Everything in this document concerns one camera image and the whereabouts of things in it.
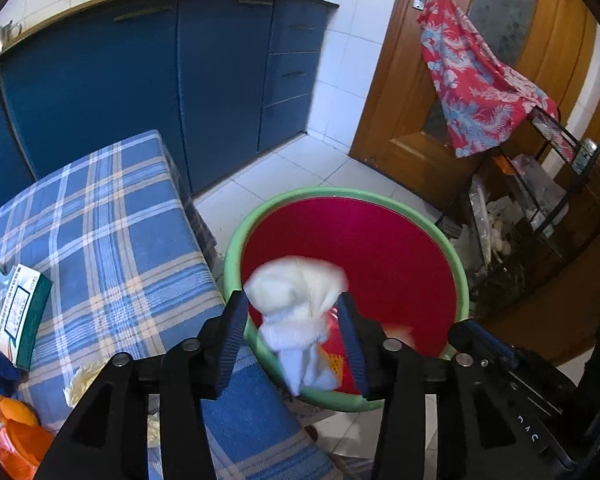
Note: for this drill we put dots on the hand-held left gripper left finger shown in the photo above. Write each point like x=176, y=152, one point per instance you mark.
x=232, y=340

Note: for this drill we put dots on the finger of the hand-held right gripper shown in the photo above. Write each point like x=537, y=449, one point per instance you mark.
x=482, y=342

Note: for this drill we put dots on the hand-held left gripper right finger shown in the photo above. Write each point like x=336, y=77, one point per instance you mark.
x=352, y=350

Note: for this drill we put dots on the white tissue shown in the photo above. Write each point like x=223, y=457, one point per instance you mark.
x=292, y=300

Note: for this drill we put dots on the red basin with green rim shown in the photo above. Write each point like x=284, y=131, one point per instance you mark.
x=380, y=240

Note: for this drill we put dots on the orange plastic bag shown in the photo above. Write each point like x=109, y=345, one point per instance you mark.
x=22, y=440

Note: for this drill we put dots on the red yellow wrapper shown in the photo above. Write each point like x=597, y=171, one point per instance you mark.
x=334, y=367

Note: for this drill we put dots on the bag of white bulbs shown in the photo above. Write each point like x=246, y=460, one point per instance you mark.
x=500, y=240

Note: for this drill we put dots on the pale yellow crumpled paper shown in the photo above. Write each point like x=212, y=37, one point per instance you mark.
x=82, y=385

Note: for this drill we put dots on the blue plaid tablecloth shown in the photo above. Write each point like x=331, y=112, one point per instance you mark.
x=105, y=235

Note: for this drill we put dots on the green and white carton box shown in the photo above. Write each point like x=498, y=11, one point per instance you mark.
x=22, y=310

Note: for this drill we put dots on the small white object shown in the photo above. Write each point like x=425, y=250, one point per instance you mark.
x=4, y=272

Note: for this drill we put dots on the blue kitchen cabinet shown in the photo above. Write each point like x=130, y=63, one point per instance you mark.
x=220, y=85

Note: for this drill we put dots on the red floral cloth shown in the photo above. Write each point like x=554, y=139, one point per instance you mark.
x=470, y=85

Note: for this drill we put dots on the wooden door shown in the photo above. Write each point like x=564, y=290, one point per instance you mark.
x=380, y=85

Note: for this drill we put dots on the stainless steel pot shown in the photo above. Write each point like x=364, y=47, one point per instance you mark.
x=2, y=37

